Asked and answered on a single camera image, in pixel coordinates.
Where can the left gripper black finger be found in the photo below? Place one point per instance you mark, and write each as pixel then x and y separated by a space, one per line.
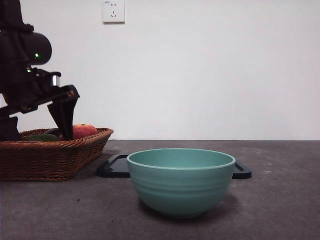
pixel 65 117
pixel 8 130

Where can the green avocado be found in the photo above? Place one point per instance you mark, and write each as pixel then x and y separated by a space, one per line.
pixel 41 137

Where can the teal ceramic bowl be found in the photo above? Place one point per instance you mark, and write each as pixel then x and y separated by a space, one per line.
pixel 180 187

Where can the red and yellow apple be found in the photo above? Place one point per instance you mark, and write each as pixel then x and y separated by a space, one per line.
pixel 85 131

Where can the brown woven wicker basket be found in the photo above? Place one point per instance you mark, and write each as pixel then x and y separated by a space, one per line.
pixel 50 160

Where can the black rectangular tray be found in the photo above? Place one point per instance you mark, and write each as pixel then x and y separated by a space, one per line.
pixel 112 167

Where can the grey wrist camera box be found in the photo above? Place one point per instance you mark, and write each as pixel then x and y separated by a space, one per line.
pixel 55 80

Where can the white wall power socket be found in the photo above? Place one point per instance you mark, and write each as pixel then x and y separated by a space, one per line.
pixel 114 11

